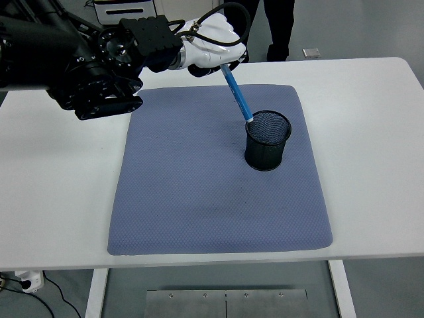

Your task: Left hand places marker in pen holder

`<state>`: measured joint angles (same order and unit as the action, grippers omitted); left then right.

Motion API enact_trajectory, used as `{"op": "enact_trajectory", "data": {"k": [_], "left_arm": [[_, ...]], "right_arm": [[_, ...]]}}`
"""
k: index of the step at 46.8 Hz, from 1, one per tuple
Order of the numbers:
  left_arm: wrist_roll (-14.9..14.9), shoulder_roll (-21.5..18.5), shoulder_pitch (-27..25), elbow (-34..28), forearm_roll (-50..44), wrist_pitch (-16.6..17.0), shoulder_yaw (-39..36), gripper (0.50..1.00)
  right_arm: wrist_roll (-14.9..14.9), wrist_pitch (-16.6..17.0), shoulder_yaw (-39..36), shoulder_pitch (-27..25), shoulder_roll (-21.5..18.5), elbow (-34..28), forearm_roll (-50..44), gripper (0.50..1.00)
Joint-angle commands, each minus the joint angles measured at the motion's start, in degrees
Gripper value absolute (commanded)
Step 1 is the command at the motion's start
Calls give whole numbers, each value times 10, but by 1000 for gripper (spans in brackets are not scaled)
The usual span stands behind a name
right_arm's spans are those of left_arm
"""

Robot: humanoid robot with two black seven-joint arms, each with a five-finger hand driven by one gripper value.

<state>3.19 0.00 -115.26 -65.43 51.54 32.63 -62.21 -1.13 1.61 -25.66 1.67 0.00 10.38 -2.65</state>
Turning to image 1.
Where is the blue-grey textured mat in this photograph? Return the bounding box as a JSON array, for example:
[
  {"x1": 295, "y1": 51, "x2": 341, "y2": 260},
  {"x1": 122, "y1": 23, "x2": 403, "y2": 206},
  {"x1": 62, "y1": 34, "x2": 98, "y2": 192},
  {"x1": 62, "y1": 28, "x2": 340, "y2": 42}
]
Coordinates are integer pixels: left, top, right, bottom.
[{"x1": 107, "y1": 84, "x2": 334, "y2": 256}]

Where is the white cabinet with dark slot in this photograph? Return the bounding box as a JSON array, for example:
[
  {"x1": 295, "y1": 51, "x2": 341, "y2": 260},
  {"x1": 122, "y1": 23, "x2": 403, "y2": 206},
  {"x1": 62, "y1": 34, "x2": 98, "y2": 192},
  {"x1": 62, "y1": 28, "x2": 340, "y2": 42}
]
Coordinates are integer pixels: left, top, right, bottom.
[{"x1": 93, "y1": 0, "x2": 158, "y2": 25}]

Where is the white upright stand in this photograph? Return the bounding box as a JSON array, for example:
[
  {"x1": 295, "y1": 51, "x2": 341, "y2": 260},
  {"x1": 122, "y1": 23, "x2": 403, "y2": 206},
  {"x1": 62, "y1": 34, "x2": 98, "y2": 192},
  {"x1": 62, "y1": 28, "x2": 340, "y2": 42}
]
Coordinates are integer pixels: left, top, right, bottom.
[{"x1": 155, "y1": 0, "x2": 222, "y2": 24}]

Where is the black floor cable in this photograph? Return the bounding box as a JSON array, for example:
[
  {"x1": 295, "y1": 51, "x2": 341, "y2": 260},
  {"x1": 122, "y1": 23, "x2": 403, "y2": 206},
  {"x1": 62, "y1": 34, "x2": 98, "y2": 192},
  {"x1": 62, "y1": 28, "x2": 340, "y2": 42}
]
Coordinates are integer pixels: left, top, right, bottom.
[
  {"x1": 42, "y1": 274, "x2": 83, "y2": 318},
  {"x1": 0, "y1": 287, "x2": 54, "y2": 318}
]

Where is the blue marker pen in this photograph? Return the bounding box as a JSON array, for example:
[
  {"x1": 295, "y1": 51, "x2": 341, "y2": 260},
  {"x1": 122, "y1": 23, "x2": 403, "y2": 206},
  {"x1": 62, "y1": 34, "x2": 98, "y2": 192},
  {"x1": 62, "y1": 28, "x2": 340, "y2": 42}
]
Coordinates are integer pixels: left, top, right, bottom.
[{"x1": 220, "y1": 64, "x2": 254, "y2": 124}]

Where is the white power strip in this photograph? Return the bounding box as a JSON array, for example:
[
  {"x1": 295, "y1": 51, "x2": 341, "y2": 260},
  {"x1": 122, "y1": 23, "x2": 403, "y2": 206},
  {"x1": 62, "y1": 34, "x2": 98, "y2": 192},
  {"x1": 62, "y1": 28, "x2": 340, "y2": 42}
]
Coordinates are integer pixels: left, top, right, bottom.
[{"x1": 15, "y1": 270, "x2": 45, "y2": 293}]

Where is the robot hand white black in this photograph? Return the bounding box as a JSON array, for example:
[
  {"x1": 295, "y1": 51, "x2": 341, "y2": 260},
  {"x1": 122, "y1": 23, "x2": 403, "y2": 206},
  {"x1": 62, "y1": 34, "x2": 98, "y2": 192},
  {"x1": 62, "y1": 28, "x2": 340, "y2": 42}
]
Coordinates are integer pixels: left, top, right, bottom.
[{"x1": 178, "y1": 13, "x2": 249, "y2": 78}]

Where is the black mesh pen holder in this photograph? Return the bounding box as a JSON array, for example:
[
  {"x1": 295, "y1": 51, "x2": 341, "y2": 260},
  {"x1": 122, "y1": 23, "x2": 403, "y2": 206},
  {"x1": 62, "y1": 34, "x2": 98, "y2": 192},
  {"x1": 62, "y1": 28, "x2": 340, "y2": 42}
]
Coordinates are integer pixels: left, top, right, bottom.
[{"x1": 244, "y1": 110, "x2": 292, "y2": 172}]

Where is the white table leg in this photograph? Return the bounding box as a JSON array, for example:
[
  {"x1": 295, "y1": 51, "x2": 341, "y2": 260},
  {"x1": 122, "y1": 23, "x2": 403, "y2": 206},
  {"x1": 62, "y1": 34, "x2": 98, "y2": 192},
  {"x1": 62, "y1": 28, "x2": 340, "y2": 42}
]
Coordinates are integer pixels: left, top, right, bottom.
[
  {"x1": 84, "y1": 267, "x2": 109, "y2": 318},
  {"x1": 327, "y1": 260, "x2": 358, "y2": 318}
]

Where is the person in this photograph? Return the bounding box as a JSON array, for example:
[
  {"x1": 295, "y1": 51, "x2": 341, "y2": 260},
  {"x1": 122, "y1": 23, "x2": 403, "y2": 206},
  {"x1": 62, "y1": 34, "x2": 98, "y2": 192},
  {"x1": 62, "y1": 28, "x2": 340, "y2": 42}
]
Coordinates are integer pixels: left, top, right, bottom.
[{"x1": 244, "y1": 0, "x2": 296, "y2": 62}]

